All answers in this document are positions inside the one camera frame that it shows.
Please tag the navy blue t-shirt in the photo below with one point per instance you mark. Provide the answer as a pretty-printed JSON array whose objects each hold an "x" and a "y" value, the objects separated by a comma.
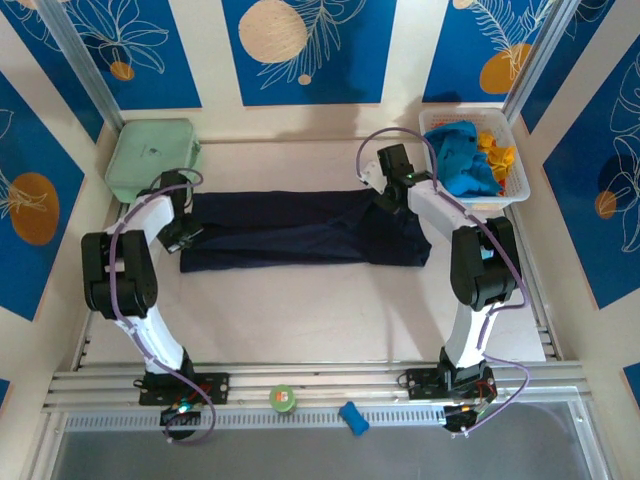
[{"x": 300, "y": 230}]

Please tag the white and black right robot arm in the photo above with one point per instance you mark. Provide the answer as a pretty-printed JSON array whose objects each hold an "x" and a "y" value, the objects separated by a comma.
[{"x": 485, "y": 265}]

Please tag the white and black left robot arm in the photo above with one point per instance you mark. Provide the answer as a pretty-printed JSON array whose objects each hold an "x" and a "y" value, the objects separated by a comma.
[{"x": 120, "y": 280}]

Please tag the bright blue t-shirt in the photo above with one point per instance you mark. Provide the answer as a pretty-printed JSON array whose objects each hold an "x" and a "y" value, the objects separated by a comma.
[{"x": 460, "y": 155}]

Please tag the yellow orange t-shirt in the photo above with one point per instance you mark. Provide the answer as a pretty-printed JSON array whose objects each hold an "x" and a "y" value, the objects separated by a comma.
[{"x": 500, "y": 155}]

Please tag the white plastic basket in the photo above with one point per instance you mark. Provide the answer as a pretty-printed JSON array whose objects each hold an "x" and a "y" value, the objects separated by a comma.
[{"x": 520, "y": 175}]

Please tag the green tape roll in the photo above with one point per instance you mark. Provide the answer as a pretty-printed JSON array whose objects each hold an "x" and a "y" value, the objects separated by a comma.
[{"x": 282, "y": 398}]

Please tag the blue bone-shaped toy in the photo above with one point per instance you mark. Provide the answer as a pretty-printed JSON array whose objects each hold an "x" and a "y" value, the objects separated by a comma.
[{"x": 354, "y": 419}]

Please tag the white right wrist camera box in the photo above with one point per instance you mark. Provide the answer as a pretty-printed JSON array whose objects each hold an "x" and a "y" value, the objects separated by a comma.
[{"x": 372, "y": 175}]

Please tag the blue floral wall panel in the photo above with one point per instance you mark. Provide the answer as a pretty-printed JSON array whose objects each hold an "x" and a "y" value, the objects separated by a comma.
[
  {"x": 30, "y": 260},
  {"x": 340, "y": 65},
  {"x": 595, "y": 225},
  {"x": 460, "y": 55},
  {"x": 165, "y": 60}
]

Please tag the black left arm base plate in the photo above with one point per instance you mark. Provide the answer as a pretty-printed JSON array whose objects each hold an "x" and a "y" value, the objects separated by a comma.
[{"x": 215, "y": 387}]

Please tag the aluminium frame post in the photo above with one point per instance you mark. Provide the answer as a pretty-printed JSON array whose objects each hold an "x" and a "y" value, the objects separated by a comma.
[
  {"x": 535, "y": 60},
  {"x": 80, "y": 65}
]

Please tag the aluminium frame rail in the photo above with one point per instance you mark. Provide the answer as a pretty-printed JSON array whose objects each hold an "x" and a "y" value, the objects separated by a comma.
[{"x": 320, "y": 377}]

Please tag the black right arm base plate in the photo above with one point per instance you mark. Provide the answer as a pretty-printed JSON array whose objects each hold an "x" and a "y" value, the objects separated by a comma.
[{"x": 420, "y": 385}]

